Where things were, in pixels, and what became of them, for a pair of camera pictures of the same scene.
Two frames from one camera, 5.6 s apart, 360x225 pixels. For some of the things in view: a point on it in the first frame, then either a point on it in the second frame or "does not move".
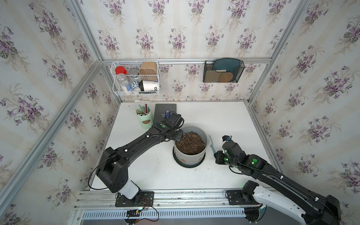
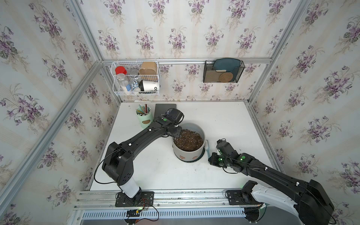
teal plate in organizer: [229, 64] does not move
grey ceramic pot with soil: [191, 149] does not move
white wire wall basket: [132, 78] does not move
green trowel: [211, 144] → [206, 146]
